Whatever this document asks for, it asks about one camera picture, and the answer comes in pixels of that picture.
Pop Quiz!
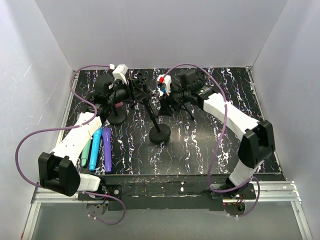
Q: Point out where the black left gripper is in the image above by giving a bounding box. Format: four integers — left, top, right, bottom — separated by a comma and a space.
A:
107, 79, 148, 106

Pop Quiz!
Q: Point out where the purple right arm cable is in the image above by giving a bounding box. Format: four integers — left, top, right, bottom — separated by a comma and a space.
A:
162, 63, 261, 218

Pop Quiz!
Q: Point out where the black front mounting rail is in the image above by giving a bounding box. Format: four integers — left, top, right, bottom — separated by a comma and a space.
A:
99, 172, 236, 212

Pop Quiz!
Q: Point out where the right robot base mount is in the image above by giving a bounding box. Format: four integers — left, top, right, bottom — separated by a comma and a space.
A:
208, 183, 261, 219

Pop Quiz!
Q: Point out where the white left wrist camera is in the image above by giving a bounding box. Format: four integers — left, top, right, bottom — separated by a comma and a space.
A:
112, 64, 128, 85

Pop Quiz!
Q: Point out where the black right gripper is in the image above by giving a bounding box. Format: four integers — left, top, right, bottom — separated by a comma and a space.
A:
157, 84, 190, 118

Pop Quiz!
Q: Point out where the mint green microphone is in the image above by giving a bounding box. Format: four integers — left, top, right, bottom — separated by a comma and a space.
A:
80, 137, 93, 168

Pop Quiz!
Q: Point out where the blue and white block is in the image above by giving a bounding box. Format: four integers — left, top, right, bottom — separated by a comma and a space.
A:
157, 86, 166, 97

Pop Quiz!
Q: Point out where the black round-base clip stand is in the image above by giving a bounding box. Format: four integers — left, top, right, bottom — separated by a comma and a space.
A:
107, 103, 127, 125

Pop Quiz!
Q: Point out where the solid purple microphone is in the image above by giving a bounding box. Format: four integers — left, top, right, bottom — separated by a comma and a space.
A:
101, 127, 112, 173

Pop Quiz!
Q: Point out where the black tripod stand with ring clamp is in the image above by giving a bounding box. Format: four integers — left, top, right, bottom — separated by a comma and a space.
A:
130, 94, 159, 119

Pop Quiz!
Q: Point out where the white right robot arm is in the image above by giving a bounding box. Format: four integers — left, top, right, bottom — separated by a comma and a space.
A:
156, 68, 276, 199

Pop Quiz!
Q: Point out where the cyan blue microphone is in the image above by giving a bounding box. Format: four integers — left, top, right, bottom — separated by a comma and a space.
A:
88, 127, 103, 171

